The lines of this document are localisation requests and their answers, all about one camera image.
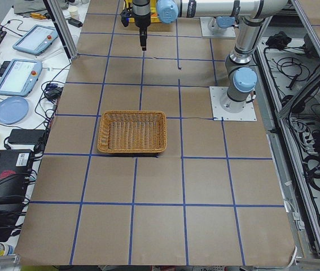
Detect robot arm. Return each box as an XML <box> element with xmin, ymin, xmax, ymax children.
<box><xmin>156</xmin><ymin>1</ymin><xmax>287</xmax><ymax>67</ymax></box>

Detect upper blue teach pendant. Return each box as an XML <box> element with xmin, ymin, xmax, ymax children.
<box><xmin>12</xmin><ymin>25</ymin><xmax>58</xmax><ymax>55</ymax></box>

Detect aluminium frame post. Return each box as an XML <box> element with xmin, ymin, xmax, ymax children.
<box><xmin>43</xmin><ymin>0</ymin><xmax>78</xmax><ymax>60</ymax></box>

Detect black power adapter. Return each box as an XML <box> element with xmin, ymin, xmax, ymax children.
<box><xmin>8</xmin><ymin>129</ymin><xmax>45</xmax><ymax>145</ymax></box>

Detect yellow plastic tray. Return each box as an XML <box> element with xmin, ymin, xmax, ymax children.
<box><xmin>123</xmin><ymin>0</ymin><xmax>161</xmax><ymax>23</ymax></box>

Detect black computer box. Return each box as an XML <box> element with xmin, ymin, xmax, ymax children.
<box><xmin>0</xmin><ymin>149</ymin><xmax>33</xmax><ymax>204</ymax></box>

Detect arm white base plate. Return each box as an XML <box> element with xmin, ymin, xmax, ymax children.
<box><xmin>200</xmin><ymin>16</ymin><xmax>236</xmax><ymax>39</ymax></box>
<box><xmin>209</xmin><ymin>86</ymin><xmax>257</xmax><ymax>121</ymax></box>

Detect blue plastic plate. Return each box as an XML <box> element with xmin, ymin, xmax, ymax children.
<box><xmin>0</xmin><ymin>97</ymin><xmax>29</xmax><ymax>124</ymax></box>

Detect brown wicker basket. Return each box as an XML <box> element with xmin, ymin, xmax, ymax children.
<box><xmin>97</xmin><ymin>110</ymin><xmax>167</xmax><ymax>154</ymax></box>

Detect lower blue teach pendant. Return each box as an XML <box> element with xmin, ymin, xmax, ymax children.
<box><xmin>0</xmin><ymin>59</ymin><xmax>42</xmax><ymax>97</ymax></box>

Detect blue teach pendant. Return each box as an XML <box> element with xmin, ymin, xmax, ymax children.
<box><xmin>0</xmin><ymin>59</ymin><xmax>42</xmax><ymax>97</ymax></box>
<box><xmin>12</xmin><ymin>25</ymin><xmax>58</xmax><ymax>55</ymax></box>

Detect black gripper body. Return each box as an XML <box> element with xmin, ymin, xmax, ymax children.
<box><xmin>131</xmin><ymin>0</ymin><xmax>151</xmax><ymax>29</ymax></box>

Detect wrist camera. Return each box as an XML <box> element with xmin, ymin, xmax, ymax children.
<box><xmin>120</xmin><ymin>8</ymin><xmax>133</xmax><ymax>27</ymax></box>

